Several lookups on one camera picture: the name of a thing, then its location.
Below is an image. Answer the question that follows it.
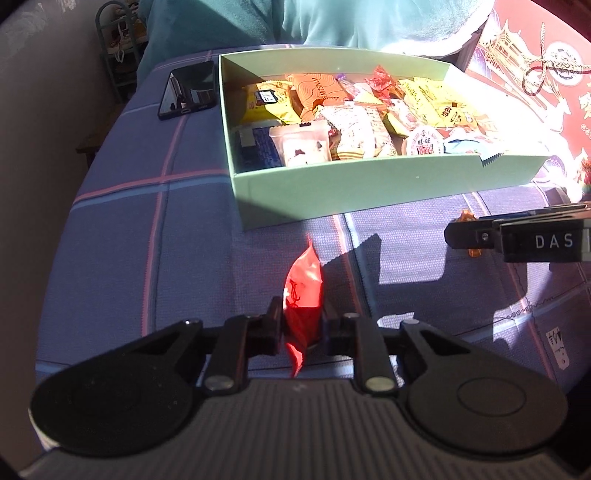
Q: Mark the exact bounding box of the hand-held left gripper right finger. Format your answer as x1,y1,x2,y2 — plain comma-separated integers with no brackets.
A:
323,314,490,393

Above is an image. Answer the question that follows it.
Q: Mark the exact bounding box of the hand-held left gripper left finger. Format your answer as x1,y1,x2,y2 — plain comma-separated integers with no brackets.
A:
120,298,283,393

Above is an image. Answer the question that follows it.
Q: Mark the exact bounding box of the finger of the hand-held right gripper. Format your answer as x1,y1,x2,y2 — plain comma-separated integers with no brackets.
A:
476,202,591,222
444,218,502,252

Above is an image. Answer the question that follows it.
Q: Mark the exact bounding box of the amber candy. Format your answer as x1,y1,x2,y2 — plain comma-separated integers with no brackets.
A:
455,209,485,260

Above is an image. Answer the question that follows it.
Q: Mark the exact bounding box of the small red snack packet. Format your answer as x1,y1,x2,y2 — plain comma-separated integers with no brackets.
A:
281,233,324,380

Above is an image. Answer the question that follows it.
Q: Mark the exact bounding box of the white jelly cup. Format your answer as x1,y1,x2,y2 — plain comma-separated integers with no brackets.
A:
401,131,447,158

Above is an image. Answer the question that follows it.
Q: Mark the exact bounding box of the green cardboard box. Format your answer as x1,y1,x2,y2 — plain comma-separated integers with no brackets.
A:
218,46,552,232

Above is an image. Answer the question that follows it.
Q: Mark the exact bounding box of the yellow cartoon-face packet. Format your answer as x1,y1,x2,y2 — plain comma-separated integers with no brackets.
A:
429,99,485,136

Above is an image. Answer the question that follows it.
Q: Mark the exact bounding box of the yellow wavy-lined packet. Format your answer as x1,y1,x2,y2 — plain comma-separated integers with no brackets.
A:
399,76,462,112

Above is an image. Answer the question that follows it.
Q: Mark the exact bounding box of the white orange striped packet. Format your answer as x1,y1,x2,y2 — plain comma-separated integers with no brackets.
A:
321,104,398,161

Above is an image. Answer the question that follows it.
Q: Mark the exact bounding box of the red patterned packet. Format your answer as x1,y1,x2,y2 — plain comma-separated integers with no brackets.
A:
365,65,400,100

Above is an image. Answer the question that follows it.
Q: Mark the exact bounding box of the blue snack packet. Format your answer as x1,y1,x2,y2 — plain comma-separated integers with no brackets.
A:
235,124,282,168

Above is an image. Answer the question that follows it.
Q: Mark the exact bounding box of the long purple-white packet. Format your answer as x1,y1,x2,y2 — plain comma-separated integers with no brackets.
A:
335,74,365,100

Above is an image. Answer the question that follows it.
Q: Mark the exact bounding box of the orange wavy-lined packet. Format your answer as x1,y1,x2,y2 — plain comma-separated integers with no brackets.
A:
288,71,348,123

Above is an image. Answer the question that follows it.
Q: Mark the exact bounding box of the yellow orange snack packet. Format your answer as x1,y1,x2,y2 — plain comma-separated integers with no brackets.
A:
242,79,301,125

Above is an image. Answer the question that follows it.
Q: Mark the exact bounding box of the light blue packet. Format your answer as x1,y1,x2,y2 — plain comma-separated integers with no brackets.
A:
443,136,496,156

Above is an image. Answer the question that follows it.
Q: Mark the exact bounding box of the blue plaid cloth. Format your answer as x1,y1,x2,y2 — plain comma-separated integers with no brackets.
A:
34,44,591,403

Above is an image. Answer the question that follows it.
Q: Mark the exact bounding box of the white dark-spotted packet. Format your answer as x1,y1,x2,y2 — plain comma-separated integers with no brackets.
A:
269,121,332,167

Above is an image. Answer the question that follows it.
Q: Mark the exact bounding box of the black smartphone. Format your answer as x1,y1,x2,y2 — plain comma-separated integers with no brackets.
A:
158,60,219,121

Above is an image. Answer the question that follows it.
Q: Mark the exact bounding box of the teal fleece blanket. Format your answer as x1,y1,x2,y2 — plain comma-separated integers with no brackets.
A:
139,0,497,78

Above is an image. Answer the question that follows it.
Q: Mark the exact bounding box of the metal shoe rack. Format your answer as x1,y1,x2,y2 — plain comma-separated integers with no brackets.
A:
95,0,145,105

